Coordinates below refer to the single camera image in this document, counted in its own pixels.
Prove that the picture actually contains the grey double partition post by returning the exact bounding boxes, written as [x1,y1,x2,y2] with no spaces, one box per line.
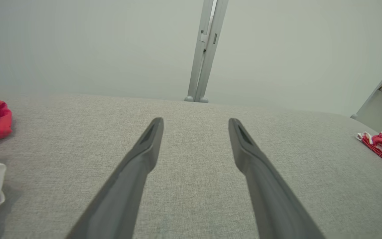
[184,0,230,103]

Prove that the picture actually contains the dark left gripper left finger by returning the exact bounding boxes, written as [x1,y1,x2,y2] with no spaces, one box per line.
[66,117,164,239]

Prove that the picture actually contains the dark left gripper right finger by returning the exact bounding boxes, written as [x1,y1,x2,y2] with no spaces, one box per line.
[228,118,326,239]

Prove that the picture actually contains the grey slanted partition post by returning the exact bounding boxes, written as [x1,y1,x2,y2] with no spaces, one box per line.
[350,50,382,120]

